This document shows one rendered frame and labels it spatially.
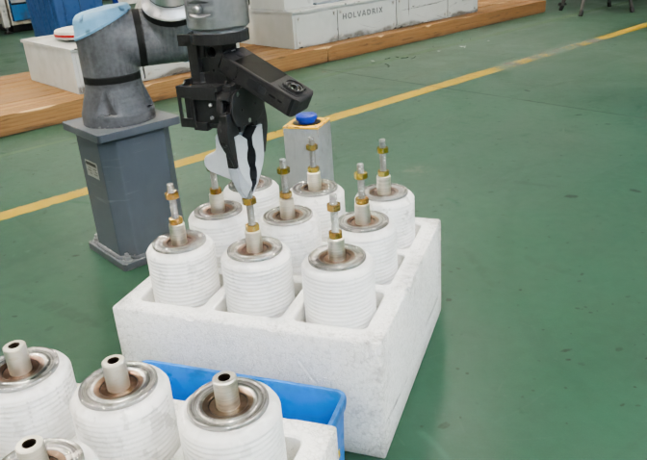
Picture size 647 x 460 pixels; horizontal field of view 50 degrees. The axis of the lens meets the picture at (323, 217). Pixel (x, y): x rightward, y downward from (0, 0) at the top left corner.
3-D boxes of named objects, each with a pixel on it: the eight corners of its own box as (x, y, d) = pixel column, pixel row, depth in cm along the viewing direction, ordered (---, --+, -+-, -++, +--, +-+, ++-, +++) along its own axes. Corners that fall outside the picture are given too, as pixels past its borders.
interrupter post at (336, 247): (333, 266, 88) (332, 242, 87) (324, 259, 90) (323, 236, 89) (349, 261, 89) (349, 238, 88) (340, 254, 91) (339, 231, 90)
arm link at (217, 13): (258, -13, 83) (219, -4, 76) (262, 27, 85) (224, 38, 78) (207, -11, 86) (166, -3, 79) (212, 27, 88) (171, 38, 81)
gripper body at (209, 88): (215, 116, 93) (203, 25, 88) (270, 120, 89) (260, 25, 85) (180, 133, 87) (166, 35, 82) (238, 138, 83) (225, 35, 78)
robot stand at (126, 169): (89, 247, 160) (61, 121, 148) (160, 222, 171) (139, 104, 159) (125, 272, 147) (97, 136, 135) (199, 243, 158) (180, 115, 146)
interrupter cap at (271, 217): (296, 204, 109) (296, 200, 109) (323, 218, 103) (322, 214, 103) (254, 217, 105) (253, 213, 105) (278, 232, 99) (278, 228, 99)
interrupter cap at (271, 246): (258, 268, 89) (258, 264, 89) (216, 257, 93) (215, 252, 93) (294, 246, 95) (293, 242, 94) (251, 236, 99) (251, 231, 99)
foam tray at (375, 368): (133, 410, 103) (111, 306, 96) (245, 287, 137) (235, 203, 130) (385, 460, 90) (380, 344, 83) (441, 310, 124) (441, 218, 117)
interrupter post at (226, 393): (211, 413, 63) (206, 383, 62) (222, 396, 65) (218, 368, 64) (234, 417, 62) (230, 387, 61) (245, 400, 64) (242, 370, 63)
